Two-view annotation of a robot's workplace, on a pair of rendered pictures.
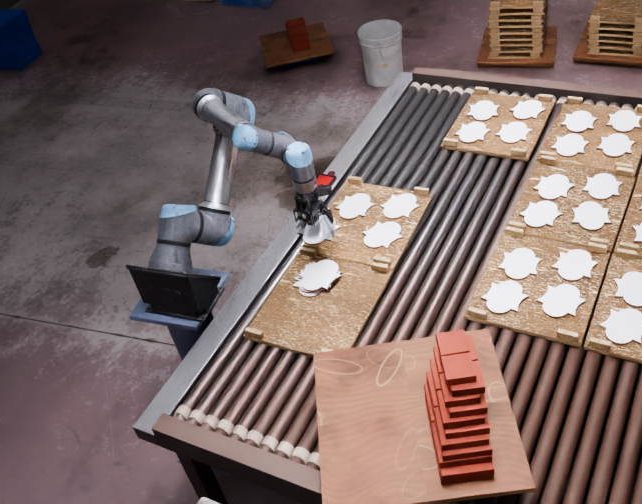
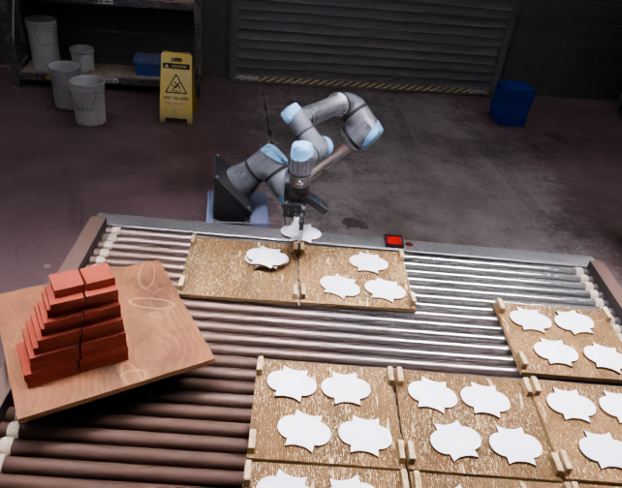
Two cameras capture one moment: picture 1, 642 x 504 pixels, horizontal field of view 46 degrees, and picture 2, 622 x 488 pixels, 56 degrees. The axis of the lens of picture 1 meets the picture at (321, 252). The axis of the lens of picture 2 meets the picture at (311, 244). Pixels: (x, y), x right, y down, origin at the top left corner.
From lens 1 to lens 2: 175 cm
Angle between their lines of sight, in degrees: 41
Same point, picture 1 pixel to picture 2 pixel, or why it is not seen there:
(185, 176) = (462, 236)
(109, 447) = not seen: hidden behind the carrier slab
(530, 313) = (277, 409)
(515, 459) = (50, 400)
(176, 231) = (255, 161)
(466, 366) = (65, 284)
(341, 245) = (315, 265)
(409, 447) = not seen: hidden behind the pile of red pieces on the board
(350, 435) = not seen: hidden behind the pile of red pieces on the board
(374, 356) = (162, 292)
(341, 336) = (206, 287)
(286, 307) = (230, 251)
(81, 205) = (394, 197)
